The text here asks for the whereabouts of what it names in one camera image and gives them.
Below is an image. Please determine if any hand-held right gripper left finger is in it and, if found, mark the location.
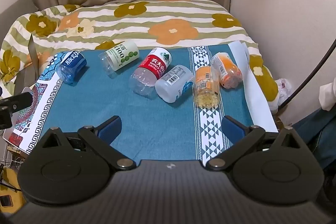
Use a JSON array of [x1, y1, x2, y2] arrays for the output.
[[39, 115, 137, 171]]

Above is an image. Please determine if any white cloth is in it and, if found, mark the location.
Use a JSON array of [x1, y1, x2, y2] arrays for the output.
[[319, 81, 336, 111]]

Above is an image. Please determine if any white label frosted cup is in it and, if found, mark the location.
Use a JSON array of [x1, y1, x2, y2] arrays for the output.
[[155, 64, 195, 104]]

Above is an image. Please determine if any teal patterned tablecloth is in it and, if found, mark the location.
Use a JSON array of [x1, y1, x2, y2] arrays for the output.
[[8, 40, 279, 165]]

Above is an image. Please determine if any blue label clear cup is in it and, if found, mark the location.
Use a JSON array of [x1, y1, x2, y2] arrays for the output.
[[56, 50, 88, 85]]

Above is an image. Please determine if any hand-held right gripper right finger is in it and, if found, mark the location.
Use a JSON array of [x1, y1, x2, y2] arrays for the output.
[[205, 115, 301, 171]]

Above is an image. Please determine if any white plastic bag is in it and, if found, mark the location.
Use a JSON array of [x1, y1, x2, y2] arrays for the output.
[[268, 78, 292, 114]]

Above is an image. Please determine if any grey upholstered headboard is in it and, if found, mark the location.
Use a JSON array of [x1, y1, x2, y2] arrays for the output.
[[0, 0, 36, 41]]

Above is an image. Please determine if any black curved cable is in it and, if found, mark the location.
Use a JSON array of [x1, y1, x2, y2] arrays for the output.
[[278, 39, 336, 110]]

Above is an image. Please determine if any floral striped blanket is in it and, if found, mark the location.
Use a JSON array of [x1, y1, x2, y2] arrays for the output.
[[0, 0, 280, 109]]

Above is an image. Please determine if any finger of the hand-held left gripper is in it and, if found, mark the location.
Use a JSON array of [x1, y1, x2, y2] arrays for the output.
[[0, 92, 34, 130]]

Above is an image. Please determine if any red label clear cup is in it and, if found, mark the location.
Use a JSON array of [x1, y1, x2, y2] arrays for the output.
[[129, 47, 172, 98]]

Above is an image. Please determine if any person's blue jeans leg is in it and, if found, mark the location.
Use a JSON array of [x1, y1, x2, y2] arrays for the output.
[[291, 106, 336, 169]]

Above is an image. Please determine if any green label clear cup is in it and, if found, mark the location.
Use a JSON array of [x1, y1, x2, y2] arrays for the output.
[[98, 40, 139, 79]]

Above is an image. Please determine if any yellow object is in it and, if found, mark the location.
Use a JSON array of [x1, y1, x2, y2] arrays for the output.
[[0, 166, 24, 214]]

